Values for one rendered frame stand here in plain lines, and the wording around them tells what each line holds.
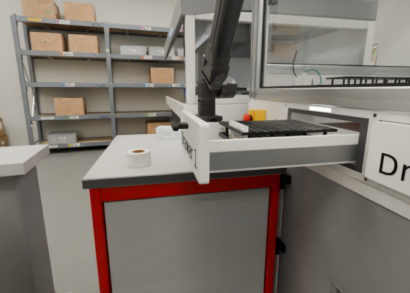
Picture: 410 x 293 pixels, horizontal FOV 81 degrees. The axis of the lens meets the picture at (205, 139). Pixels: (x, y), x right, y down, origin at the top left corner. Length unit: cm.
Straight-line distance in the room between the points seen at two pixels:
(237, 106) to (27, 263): 117
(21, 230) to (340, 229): 100
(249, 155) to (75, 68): 443
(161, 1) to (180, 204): 450
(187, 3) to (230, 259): 119
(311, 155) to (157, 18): 455
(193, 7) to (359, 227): 120
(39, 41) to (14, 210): 360
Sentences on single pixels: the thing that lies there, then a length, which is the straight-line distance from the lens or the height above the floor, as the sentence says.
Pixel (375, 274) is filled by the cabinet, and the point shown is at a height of 62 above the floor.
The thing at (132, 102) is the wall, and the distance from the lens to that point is 470.
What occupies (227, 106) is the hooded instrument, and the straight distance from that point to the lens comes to 140.
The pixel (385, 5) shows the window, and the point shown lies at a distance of 61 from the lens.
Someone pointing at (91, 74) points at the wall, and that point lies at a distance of 472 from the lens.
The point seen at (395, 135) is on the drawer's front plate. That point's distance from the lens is 51.
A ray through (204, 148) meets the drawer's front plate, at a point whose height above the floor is 89.
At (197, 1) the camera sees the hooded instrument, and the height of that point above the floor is 143.
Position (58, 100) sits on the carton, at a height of 83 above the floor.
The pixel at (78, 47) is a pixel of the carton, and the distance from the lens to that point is 434.
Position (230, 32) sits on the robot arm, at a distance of 65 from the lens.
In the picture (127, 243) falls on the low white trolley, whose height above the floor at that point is 55.
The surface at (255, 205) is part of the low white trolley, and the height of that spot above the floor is 63.
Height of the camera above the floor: 98
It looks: 12 degrees down
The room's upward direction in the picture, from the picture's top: straight up
